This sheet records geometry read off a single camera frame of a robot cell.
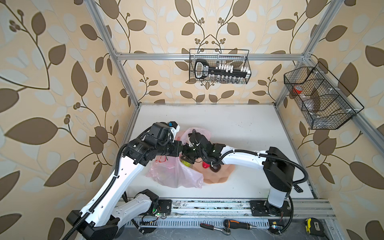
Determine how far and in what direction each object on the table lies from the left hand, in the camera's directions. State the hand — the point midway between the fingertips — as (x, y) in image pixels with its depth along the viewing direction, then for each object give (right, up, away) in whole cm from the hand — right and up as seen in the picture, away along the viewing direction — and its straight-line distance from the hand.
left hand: (184, 147), depth 68 cm
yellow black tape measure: (+59, -36, -1) cm, 69 cm away
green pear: (0, -10, +9) cm, 14 cm away
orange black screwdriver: (+24, -36, 0) cm, 43 cm away
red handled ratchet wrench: (+19, -38, -1) cm, 42 cm away
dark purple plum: (+16, -15, +15) cm, 26 cm away
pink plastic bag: (-8, -13, +6) cm, 16 cm away
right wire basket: (+70, +21, +5) cm, 73 cm away
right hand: (-6, -6, +7) cm, 11 cm away
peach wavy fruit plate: (+14, -20, +15) cm, 28 cm away
